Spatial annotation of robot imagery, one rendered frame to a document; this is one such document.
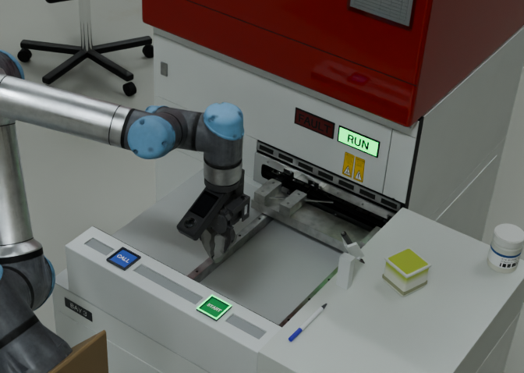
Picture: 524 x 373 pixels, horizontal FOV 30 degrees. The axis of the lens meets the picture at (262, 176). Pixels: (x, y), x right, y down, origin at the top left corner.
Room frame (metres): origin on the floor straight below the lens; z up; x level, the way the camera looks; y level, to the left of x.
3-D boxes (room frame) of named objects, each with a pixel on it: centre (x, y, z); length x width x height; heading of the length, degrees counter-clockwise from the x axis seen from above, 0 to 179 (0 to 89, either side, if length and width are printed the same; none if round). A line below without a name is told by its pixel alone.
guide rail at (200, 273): (1.90, 0.07, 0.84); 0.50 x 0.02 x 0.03; 147
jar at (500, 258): (1.75, -0.57, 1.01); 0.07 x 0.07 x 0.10
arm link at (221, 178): (1.56, 0.08, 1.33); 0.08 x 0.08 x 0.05
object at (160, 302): (1.61, 0.19, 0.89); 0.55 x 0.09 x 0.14; 57
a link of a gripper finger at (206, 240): (1.57, 0.09, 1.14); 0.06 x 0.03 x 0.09; 147
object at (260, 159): (2.07, -0.16, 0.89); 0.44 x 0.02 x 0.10; 57
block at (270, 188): (2.07, -0.02, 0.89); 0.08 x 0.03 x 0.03; 147
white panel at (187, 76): (2.18, -0.02, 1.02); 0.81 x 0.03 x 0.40; 57
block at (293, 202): (2.03, -0.09, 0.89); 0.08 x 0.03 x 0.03; 147
